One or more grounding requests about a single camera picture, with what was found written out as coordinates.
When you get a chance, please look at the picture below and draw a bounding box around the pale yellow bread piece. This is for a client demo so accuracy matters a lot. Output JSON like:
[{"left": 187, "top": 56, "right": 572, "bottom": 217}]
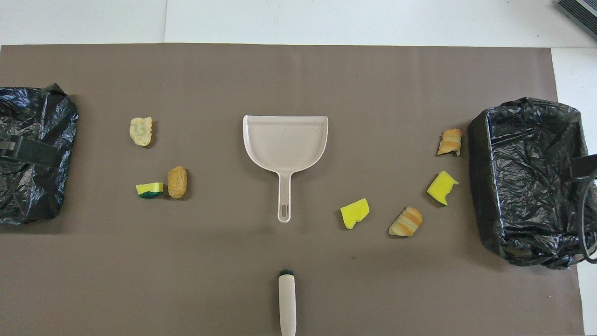
[{"left": 129, "top": 117, "right": 153, "bottom": 147}]

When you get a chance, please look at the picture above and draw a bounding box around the yellow and green sponge piece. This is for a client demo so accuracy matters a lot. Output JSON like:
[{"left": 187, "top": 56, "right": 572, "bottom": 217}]
[{"left": 135, "top": 182, "right": 164, "bottom": 200}]

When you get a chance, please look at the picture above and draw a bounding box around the striped orange croissant piece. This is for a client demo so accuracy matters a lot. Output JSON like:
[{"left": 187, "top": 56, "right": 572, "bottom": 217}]
[
  {"left": 437, "top": 128, "right": 464, "bottom": 156},
  {"left": 389, "top": 206, "right": 423, "bottom": 238}
]

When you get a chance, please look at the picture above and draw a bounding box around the brown bread roll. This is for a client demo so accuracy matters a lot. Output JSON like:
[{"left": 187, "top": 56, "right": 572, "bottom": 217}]
[{"left": 167, "top": 166, "right": 188, "bottom": 199}]

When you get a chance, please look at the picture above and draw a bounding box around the beige plastic dustpan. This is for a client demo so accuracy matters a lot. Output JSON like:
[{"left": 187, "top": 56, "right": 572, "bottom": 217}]
[{"left": 243, "top": 115, "right": 329, "bottom": 224}]

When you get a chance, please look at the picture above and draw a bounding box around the beige handled brush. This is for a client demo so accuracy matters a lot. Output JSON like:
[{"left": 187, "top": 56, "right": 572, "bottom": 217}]
[{"left": 278, "top": 270, "right": 297, "bottom": 336}]

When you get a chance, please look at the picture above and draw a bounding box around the black bag-lined bin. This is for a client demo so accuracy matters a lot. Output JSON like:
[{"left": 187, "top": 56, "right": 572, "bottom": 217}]
[
  {"left": 468, "top": 97, "right": 597, "bottom": 270},
  {"left": 0, "top": 83, "right": 79, "bottom": 225}
]

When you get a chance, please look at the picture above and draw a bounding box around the grey ribbed device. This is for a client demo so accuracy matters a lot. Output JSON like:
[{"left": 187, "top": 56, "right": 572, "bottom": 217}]
[{"left": 556, "top": 0, "right": 597, "bottom": 40}]

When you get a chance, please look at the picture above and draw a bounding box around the brown table mat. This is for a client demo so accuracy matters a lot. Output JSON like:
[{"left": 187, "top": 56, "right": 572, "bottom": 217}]
[{"left": 0, "top": 43, "right": 585, "bottom": 336}]

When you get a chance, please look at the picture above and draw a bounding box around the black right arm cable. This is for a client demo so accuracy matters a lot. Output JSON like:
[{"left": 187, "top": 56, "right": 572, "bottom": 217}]
[{"left": 577, "top": 167, "right": 597, "bottom": 265}]

